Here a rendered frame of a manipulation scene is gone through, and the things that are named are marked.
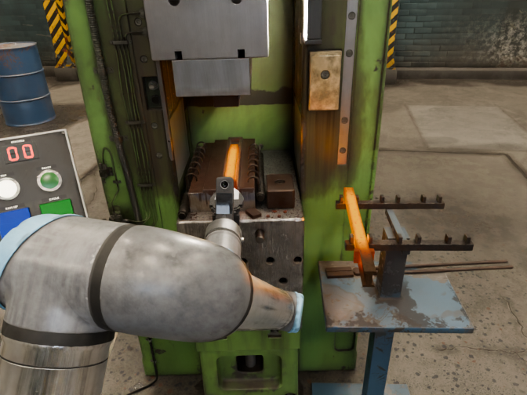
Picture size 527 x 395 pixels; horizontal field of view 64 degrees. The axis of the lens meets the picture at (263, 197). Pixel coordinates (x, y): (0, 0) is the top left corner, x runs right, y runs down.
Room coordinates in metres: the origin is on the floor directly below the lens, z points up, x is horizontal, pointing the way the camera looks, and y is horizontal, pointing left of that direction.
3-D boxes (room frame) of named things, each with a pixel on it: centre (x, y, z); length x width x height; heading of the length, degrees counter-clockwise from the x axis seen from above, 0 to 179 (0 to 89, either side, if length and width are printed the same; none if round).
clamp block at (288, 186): (1.18, -0.05, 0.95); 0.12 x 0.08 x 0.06; 0
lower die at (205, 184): (1.33, 0.13, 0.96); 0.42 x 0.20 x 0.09; 0
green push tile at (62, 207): (0.96, 0.54, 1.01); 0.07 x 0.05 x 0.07; 115
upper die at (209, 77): (1.33, 0.13, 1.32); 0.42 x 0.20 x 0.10; 0
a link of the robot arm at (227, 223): (0.86, 0.10, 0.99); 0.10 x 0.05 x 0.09; 90
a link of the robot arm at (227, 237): (0.78, 0.10, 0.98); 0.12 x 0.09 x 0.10; 0
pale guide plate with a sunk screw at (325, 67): (1.25, -0.19, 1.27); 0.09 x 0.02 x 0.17; 90
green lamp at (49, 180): (1.00, 0.56, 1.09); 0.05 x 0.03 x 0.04; 90
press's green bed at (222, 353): (1.34, 0.07, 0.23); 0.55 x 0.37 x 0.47; 0
